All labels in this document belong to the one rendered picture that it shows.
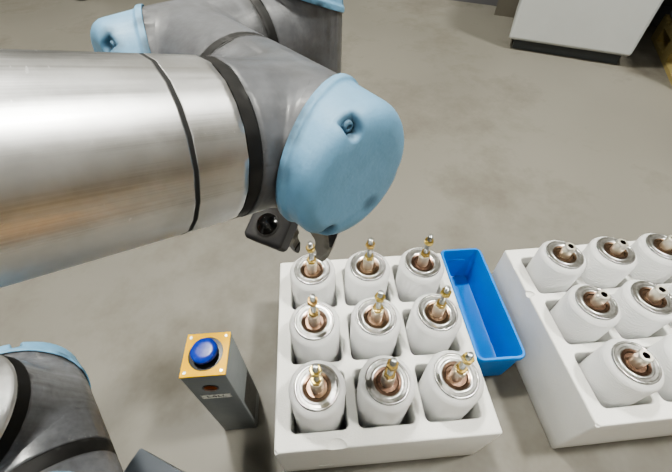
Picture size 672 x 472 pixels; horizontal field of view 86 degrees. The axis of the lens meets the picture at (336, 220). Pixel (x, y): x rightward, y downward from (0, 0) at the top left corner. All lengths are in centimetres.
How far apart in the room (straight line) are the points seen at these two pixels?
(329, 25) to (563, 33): 231
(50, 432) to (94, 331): 71
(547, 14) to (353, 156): 241
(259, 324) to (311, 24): 81
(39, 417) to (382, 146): 39
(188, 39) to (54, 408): 36
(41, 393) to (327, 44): 40
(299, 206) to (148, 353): 92
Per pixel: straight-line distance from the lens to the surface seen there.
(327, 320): 70
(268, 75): 17
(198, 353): 63
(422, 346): 77
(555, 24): 256
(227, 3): 30
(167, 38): 26
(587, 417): 86
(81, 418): 47
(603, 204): 156
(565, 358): 87
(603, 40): 262
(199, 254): 118
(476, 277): 106
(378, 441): 71
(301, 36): 31
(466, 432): 75
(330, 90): 17
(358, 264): 77
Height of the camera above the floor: 88
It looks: 47 degrees down
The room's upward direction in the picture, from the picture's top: straight up
